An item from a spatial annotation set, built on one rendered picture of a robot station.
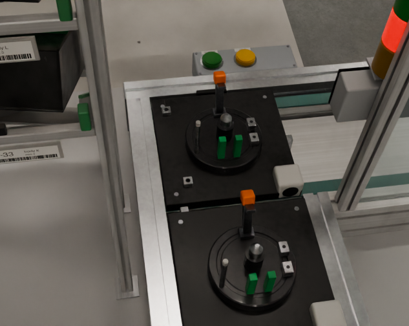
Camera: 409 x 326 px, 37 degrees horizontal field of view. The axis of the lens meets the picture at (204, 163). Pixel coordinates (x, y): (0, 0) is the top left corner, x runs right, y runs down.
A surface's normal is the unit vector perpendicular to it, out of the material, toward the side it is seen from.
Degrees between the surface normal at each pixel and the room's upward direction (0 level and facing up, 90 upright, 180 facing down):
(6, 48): 90
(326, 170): 0
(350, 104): 90
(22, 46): 90
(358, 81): 0
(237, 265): 0
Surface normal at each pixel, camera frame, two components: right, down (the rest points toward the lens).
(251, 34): 0.04, -0.58
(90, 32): 0.16, 0.81
